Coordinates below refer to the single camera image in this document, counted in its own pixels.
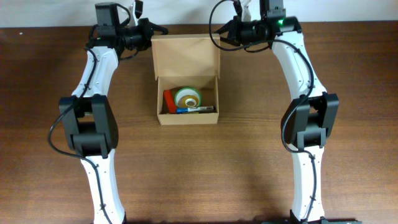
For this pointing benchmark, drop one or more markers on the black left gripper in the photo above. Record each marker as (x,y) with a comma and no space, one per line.
(148,32)

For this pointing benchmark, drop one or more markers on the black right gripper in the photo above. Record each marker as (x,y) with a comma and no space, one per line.
(234,34)

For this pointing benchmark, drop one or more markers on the cardboard box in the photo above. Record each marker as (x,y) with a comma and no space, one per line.
(189,60)

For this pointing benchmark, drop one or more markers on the green tape roll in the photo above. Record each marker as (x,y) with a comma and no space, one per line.
(186,91)

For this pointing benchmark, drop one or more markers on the blue white marker pen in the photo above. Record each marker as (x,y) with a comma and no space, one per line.
(195,109)

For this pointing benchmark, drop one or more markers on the red utility knife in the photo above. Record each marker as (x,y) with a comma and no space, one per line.
(168,97)

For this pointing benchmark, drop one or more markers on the small yellow tape roll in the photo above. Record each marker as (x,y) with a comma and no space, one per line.
(188,101)

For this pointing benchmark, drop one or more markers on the yellow highlighter marker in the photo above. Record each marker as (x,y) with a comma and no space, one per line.
(183,113)

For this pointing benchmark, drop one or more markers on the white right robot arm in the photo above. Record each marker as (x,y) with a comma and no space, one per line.
(309,119)

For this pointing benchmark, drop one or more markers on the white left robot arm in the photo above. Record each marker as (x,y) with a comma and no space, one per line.
(91,130)

